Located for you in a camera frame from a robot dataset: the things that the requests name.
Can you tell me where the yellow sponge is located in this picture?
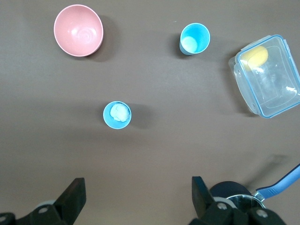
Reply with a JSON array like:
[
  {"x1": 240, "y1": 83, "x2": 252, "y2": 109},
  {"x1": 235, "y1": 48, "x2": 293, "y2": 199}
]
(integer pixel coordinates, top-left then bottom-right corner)
[{"x1": 241, "y1": 45, "x2": 269, "y2": 71}]

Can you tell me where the clear plastic container blue seal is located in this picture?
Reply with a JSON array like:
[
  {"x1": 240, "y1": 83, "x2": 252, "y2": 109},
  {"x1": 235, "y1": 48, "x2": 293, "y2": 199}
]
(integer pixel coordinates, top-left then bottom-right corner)
[{"x1": 228, "y1": 34, "x2": 300, "y2": 119}]

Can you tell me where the blue plastic cup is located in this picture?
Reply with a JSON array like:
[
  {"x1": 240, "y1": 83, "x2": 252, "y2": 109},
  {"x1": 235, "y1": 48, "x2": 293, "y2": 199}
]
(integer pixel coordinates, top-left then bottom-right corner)
[
  {"x1": 103, "y1": 101, "x2": 132, "y2": 129},
  {"x1": 179, "y1": 22, "x2": 211, "y2": 56}
]

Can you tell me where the pink bowl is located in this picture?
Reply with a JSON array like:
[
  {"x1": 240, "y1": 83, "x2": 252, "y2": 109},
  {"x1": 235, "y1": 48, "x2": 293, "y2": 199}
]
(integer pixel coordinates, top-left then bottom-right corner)
[{"x1": 53, "y1": 4, "x2": 104, "y2": 57}]

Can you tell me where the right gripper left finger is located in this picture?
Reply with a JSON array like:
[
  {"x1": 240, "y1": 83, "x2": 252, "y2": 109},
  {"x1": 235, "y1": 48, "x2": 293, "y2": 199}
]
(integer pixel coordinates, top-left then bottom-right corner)
[{"x1": 0, "y1": 177, "x2": 86, "y2": 225}]

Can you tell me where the black pot blue handle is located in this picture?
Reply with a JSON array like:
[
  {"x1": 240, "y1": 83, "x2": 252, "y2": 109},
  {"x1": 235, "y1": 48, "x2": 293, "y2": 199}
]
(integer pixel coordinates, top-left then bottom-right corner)
[{"x1": 210, "y1": 163, "x2": 300, "y2": 213}]

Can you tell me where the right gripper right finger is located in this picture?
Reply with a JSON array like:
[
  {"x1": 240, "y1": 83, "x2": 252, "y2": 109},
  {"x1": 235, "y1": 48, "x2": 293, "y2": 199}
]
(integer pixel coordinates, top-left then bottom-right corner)
[{"x1": 189, "y1": 176, "x2": 285, "y2": 225}]

